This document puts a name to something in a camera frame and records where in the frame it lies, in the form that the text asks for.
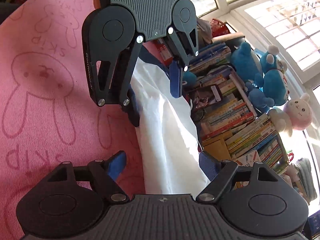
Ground row of upright books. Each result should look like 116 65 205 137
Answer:
184 41 258 143

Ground shelf of colourful books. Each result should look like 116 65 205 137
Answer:
186 0 320 205

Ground red plastic crate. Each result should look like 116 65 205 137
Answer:
144 39 175 67

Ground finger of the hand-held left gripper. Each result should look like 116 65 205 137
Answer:
84 36 144 127
164 26 200 99

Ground pink rabbit print towel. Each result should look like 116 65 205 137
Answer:
0 0 150 240

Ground navy and white jacket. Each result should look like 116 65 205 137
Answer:
127 46 213 196

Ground large blue plush toy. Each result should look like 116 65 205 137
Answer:
230 42 263 80

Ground wooden drawer organiser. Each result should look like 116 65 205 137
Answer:
201 132 233 160

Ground smartphone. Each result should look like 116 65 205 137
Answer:
189 84 221 111

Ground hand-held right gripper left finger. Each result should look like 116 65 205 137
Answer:
47 150 130 203

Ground pink white bunny plush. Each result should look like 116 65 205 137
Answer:
267 92 313 137

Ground blue plush toy white ears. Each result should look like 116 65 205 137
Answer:
246 44 292 113

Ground white patterned carton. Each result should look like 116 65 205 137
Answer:
232 150 262 188

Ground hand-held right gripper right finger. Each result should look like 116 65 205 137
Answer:
196 151 285 203

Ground row of books on organiser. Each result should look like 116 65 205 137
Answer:
225 114 290 175

